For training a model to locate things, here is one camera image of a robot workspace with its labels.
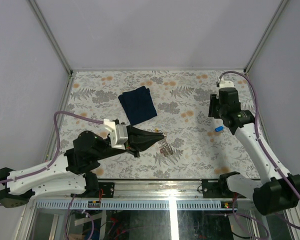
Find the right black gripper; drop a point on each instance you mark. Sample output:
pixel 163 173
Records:
pixel 213 100

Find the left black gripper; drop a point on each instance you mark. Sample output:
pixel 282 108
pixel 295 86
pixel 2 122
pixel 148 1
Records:
pixel 139 140

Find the keyring with tagged keys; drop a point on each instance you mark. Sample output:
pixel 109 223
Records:
pixel 165 148

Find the key with yellow tag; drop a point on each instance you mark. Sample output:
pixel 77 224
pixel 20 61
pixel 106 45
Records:
pixel 156 130

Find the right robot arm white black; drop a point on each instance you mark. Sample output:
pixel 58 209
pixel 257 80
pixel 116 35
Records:
pixel 277 189

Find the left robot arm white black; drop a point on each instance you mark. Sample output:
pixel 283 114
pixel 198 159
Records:
pixel 71 174

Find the folded navy blue cloth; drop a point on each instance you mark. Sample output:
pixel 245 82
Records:
pixel 138 105

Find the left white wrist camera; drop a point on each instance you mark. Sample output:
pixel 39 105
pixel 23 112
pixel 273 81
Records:
pixel 118 133

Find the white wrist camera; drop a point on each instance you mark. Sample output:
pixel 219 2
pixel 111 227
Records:
pixel 118 133
pixel 225 84

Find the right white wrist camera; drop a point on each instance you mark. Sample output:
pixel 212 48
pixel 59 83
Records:
pixel 225 84

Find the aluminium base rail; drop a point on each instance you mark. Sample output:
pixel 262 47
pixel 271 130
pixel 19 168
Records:
pixel 115 189

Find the slotted white cable duct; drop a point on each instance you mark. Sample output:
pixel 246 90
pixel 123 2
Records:
pixel 205 205

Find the right aluminium frame post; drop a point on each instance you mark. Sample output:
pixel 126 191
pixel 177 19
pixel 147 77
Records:
pixel 268 30

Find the aluminium frame post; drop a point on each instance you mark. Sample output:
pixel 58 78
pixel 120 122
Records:
pixel 268 30
pixel 49 35

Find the left aluminium frame post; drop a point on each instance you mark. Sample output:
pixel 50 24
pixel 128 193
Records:
pixel 49 35

